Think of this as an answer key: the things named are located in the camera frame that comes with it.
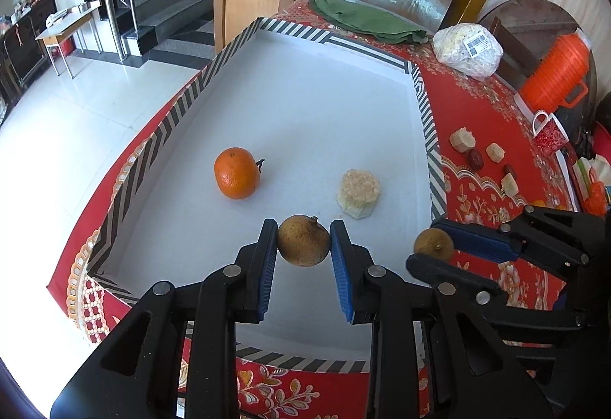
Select orange thermos jug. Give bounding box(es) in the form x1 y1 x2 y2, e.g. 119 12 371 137
518 31 593 115

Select black bag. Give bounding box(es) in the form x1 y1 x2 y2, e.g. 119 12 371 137
566 101 600 147

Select green cloth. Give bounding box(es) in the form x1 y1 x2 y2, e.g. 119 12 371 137
308 0 428 45

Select white plastic bag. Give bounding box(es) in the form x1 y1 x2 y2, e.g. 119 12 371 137
432 23 504 82

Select dark wooden sideboard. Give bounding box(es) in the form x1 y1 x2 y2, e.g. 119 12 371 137
0 0 58 107

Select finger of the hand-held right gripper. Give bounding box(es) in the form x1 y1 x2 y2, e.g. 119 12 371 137
430 204 602 269
406 253 593 343

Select red floral tablecloth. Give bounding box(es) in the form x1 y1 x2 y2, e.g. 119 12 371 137
46 0 588 419

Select tissue pack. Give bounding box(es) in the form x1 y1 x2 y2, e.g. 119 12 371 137
570 154 609 197

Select orange mandarin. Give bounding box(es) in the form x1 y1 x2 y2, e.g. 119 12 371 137
213 147 266 201

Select striped white tray box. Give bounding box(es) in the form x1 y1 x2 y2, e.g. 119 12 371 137
86 16 448 374

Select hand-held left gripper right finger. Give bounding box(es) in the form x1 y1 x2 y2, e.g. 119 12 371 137
329 219 557 419

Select red patterned mug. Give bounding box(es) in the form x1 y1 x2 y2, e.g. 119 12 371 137
531 110 570 157

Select brown round fruit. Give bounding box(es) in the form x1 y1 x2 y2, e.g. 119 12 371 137
413 229 454 263
277 215 332 268

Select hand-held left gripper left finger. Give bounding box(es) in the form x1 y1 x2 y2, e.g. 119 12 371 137
50 218 279 419

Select small white desk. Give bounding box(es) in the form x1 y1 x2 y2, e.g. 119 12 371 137
34 1 103 78

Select dark wooden chair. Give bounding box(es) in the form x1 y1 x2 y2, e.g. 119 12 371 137
489 16 542 90

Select round brown tabletop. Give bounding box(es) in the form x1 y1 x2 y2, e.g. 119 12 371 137
477 0 597 114

